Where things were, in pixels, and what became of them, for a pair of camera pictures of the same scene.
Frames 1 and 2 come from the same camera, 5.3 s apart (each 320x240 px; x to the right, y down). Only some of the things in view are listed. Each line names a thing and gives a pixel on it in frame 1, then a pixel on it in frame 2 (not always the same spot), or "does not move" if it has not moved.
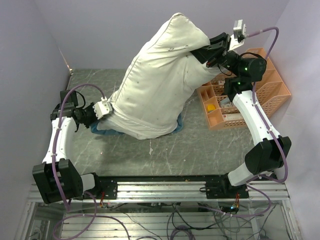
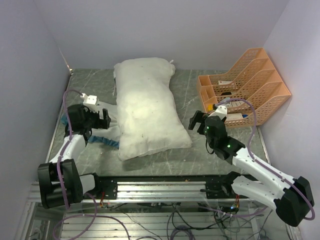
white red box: x=232 y=116 does not move
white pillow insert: x=151 y=91 to x=149 y=118
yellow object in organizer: x=210 y=107 does not move
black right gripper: x=218 y=46 to x=199 y=117
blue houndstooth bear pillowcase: x=108 y=125 to x=110 y=136
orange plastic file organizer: x=271 y=91 does not move
